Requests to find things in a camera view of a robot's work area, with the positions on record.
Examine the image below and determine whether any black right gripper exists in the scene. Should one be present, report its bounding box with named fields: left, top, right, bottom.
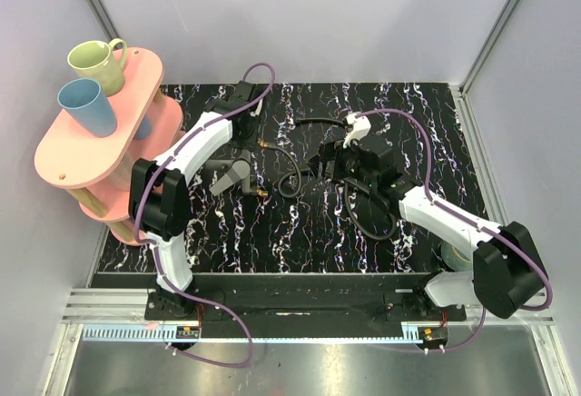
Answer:
left=305, top=138, right=376, bottom=189

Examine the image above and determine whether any grey faucet with brass fittings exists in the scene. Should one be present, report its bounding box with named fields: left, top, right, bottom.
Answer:
left=203, top=139, right=269, bottom=198

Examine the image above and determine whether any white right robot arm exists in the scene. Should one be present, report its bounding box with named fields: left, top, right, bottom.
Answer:
left=308, top=141, right=553, bottom=321

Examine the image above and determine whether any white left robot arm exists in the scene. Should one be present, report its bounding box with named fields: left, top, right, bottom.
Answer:
left=128, top=81, right=269, bottom=320

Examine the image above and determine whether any blue plastic cup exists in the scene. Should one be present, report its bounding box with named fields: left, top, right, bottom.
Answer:
left=57, top=78, right=117, bottom=138
left=133, top=115, right=152, bottom=140

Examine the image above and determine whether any teal ceramic mug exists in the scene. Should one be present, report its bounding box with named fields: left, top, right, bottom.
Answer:
left=440, top=242, right=472, bottom=272

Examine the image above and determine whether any pink two-tier wooden shelf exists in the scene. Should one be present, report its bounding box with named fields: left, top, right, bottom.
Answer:
left=34, top=47, right=183, bottom=245

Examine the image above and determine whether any green ceramic mug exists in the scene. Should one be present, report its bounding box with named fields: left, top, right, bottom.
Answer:
left=67, top=38, right=128, bottom=96

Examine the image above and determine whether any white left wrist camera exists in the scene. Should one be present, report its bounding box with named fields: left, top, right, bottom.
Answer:
left=249, top=99, right=263, bottom=117

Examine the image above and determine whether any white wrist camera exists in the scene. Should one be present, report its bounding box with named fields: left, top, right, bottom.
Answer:
left=249, top=99, right=263, bottom=117
left=342, top=113, right=371, bottom=149

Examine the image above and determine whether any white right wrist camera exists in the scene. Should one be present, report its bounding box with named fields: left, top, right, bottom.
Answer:
left=342, top=113, right=371, bottom=149

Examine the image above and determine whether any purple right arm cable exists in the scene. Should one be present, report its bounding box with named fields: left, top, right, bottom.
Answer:
left=353, top=108, right=554, bottom=356

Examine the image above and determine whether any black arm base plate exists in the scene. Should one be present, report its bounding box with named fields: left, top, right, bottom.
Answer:
left=146, top=289, right=467, bottom=322

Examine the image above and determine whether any aluminium frame rail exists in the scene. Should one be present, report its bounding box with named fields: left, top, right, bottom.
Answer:
left=61, top=286, right=557, bottom=345

